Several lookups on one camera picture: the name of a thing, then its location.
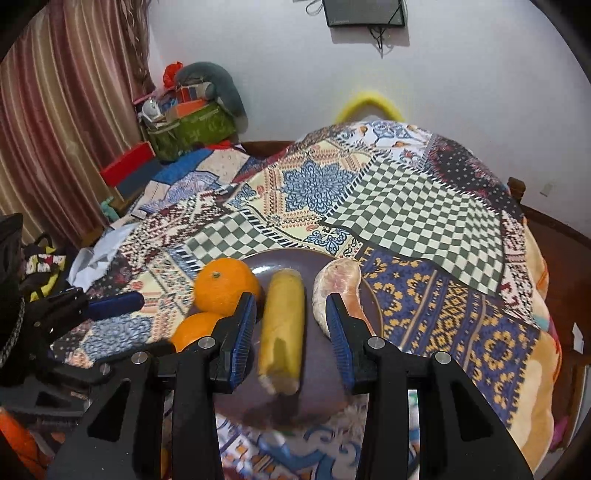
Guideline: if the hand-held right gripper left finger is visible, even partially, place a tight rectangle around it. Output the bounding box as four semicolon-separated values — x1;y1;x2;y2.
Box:
46;292;257;480

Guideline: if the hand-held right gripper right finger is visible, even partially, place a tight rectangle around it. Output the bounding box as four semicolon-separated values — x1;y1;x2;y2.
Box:
325;293;535;480

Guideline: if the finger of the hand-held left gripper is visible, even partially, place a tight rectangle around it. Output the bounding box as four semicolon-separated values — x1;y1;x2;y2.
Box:
28;288;145;341
45;353;137;387

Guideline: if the dark purple plate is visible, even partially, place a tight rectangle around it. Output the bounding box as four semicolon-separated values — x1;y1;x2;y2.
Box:
185;250;384;428

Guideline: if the yellow banana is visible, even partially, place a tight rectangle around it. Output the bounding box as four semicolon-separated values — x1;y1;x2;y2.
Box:
257;269;306;397

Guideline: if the black yellow bag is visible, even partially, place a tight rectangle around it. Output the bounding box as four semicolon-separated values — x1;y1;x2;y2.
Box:
22;234;71;302

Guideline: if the white crumpled paper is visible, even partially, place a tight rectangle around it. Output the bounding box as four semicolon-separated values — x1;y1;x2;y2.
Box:
68;228;129;288

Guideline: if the small orange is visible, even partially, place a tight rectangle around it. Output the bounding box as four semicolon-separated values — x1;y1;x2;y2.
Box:
170;312;222;354

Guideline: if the large orange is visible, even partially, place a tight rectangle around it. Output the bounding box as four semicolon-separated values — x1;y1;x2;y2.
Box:
194;258;262;317

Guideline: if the pink pear-shaped fruit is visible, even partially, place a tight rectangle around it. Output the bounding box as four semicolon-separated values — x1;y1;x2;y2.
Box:
312;258;376;335

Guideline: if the orange cloth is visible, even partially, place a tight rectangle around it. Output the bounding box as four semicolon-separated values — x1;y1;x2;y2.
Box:
0;410;49;480

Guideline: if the red box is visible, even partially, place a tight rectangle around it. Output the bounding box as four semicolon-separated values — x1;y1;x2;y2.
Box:
100;142;155;188

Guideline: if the patchwork printed blanket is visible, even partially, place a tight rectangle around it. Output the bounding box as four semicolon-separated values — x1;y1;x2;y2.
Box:
51;119;542;480

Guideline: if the striped pink curtain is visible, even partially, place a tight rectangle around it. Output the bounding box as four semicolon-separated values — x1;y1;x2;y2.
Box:
0;0;156;252

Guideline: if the green fabric bag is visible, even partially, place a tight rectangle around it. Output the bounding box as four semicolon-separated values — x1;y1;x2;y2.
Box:
147;102;239;162

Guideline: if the peach fleece blanket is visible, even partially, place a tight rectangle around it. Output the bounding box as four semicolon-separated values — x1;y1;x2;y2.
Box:
502;222;563;462

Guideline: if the orange flat box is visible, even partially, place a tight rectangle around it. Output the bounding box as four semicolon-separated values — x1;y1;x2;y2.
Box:
165;98;209;121

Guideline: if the yellow fuzzy hoop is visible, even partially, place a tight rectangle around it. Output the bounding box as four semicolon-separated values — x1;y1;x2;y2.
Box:
335;91;404;124

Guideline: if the grey plush pillow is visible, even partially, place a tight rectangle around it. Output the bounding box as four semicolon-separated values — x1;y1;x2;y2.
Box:
178;61;248;131

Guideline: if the wooden bed frame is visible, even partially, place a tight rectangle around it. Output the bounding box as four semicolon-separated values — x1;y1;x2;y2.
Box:
507;175;591;462

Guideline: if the black cable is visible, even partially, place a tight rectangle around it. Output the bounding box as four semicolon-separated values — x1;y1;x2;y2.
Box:
368;24;394;57

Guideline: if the black wall monitor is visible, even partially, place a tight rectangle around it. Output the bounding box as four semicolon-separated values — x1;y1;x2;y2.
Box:
322;0;408;28

